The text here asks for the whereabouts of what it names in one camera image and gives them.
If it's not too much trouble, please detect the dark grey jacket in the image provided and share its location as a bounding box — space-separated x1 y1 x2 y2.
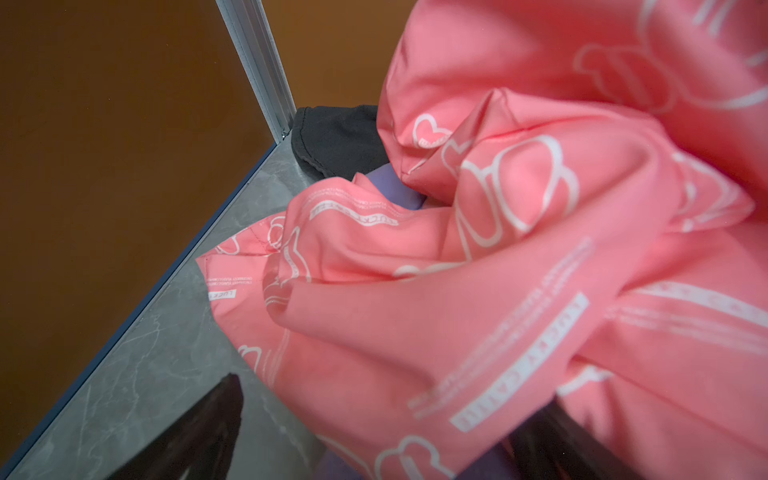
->
290 105 396 183

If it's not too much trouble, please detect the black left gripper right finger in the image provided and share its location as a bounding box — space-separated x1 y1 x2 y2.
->
509 400 641 480

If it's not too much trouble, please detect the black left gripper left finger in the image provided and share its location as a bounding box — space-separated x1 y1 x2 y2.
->
109 373 244 479

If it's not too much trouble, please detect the pink printed cloth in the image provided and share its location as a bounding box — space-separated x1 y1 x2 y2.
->
198 1 767 479

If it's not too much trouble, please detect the aluminium corner post left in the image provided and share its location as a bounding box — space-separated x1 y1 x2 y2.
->
216 0 297 144

